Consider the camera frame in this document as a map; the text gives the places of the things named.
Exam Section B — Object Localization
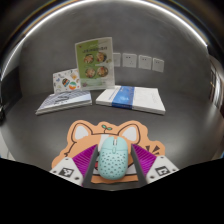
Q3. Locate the green food menu sign stand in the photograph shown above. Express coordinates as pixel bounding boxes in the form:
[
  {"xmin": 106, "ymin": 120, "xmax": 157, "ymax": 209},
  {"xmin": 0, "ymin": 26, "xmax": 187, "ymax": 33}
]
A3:
[{"xmin": 74, "ymin": 36, "xmax": 116, "ymax": 92}]

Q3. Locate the black flat panel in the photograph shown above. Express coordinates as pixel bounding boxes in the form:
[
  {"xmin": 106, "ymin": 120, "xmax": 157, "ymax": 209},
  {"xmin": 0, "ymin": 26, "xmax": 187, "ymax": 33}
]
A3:
[{"xmin": 0, "ymin": 65, "xmax": 23, "ymax": 118}]

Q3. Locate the white card with colourful stickers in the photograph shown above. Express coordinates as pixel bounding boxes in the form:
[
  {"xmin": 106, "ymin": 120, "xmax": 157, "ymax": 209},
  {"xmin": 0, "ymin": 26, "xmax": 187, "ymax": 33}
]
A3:
[{"xmin": 52, "ymin": 68, "xmax": 82, "ymax": 95}]

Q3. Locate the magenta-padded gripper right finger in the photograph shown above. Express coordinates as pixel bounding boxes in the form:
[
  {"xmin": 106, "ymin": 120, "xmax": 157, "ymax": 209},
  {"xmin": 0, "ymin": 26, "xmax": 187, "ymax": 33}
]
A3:
[{"xmin": 130, "ymin": 144, "xmax": 180, "ymax": 185}]

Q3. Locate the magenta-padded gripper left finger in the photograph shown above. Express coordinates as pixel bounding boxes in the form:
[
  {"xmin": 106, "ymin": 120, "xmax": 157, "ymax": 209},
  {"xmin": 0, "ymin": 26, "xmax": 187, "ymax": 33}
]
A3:
[{"xmin": 49, "ymin": 143, "xmax": 100, "ymax": 188}]

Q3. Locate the white book with blue band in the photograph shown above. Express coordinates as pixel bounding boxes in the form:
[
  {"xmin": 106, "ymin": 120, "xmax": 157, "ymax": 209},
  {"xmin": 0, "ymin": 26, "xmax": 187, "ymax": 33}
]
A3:
[{"xmin": 95, "ymin": 85, "xmax": 167, "ymax": 116}]

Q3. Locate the orange cat-shaped mouse pad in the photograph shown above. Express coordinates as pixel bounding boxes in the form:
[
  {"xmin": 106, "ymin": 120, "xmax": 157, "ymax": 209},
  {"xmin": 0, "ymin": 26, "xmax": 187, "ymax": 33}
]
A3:
[{"xmin": 51, "ymin": 120, "xmax": 167, "ymax": 185}]

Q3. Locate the white wall socket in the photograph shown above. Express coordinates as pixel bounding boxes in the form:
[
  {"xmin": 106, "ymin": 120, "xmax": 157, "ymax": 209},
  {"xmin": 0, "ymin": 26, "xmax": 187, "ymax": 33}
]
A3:
[
  {"xmin": 113, "ymin": 52, "xmax": 122, "ymax": 68},
  {"xmin": 152, "ymin": 57, "xmax": 165, "ymax": 73},
  {"xmin": 138, "ymin": 54, "xmax": 153, "ymax": 71},
  {"xmin": 122, "ymin": 52, "xmax": 138, "ymax": 69}
]

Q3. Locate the grey striped book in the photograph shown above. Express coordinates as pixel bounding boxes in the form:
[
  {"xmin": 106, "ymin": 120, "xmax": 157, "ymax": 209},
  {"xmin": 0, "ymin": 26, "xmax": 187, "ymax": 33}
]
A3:
[{"xmin": 35, "ymin": 89, "xmax": 93, "ymax": 116}]

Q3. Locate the mint green perforated computer mouse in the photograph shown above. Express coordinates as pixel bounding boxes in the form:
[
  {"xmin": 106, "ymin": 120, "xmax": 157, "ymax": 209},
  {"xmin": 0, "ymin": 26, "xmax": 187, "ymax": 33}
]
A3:
[{"xmin": 97, "ymin": 135, "xmax": 130, "ymax": 181}]

